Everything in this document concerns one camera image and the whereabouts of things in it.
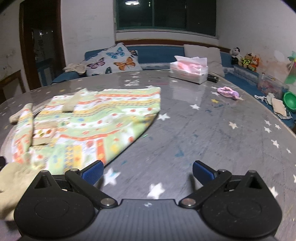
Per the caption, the colourful striped children's garment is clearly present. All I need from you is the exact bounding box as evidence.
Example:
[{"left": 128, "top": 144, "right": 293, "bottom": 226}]
[{"left": 11, "top": 87, "right": 161, "bottom": 174}]

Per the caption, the pink scrunchie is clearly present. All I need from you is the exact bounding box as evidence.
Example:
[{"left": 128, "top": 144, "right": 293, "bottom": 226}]
[{"left": 217, "top": 86, "right": 239, "bottom": 100}]

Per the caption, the beige folded cloth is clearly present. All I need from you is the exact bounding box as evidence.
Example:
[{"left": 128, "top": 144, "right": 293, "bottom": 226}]
[{"left": 266, "top": 93, "right": 292, "bottom": 120}]

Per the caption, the black small box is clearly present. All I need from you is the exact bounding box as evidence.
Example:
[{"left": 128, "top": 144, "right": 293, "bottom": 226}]
[{"left": 207, "top": 74, "right": 219, "bottom": 83}]

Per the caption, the clear plastic storage box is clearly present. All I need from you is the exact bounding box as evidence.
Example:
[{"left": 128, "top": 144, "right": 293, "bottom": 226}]
[{"left": 257, "top": 74, "right": 289, "bottom": 99}]

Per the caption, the pink tissue box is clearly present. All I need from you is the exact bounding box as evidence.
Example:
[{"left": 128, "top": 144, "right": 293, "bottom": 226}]
[{"left": 169, "top": 56, "right": 209, "bottom": 84}]

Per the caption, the beige cloth on sofa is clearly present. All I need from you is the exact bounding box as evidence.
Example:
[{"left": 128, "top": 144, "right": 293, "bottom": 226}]
[{"left": 63, "top": 63, "right": 86, "bottom": 75}]

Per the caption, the green plastic bowl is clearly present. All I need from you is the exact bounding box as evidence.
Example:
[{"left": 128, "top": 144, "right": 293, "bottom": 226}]
[{"left": 282, "top": 91, "right": 296, "bottom": 113}]

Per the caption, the grey plain pillow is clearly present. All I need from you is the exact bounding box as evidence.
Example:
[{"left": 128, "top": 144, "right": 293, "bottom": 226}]
[{"left": 183, "top": 44, "right": 225, "bottom": 78}]

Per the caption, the yellow-vested teddy bear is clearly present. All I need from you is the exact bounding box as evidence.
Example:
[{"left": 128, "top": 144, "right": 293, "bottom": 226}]
[{"left": 240, "top": 53, "right": 254, "bottom": 68}]

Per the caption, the orange plush toy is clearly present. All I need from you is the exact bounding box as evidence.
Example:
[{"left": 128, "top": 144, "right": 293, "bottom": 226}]
[{"left": 248, "top": 55, "right": 260, "bottom": 72}]

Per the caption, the wooden side table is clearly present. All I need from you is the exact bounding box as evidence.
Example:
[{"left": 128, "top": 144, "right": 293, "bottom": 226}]
[{"left": 1, "top": 70, "right": 26, "bottom": 99}]

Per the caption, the panda plush toy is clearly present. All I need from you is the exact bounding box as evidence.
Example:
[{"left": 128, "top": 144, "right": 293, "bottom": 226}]
[{"left": 230, "top": 47, "right": 242, "bottom": 65}]

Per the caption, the butterfly print pillow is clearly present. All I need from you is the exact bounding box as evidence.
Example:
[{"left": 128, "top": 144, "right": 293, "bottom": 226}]
[{"left": 83, "top": 43, "right": 142, "bottom": 77}]

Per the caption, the blue sofa bench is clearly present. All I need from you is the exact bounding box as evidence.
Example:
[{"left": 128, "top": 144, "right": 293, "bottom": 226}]
[{"left": 53, "top": 45, "right": 295, "bottom": 132}]

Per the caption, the colourful pinwheel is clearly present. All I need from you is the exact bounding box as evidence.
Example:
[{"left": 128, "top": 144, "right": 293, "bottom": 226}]
[{"left": 285, "top": 51, "right": 296, "bottom": 84}]

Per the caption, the dark wooden door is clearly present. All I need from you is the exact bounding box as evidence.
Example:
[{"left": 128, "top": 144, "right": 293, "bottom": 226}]
[{"left": 19, "top": 1, "right": 66, "bottom": 90}]

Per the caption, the dark window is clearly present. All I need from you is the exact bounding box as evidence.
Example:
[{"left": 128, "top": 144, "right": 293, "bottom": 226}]
[{"left": 115, "top": 0, "right": 216, "bottom": 36}]

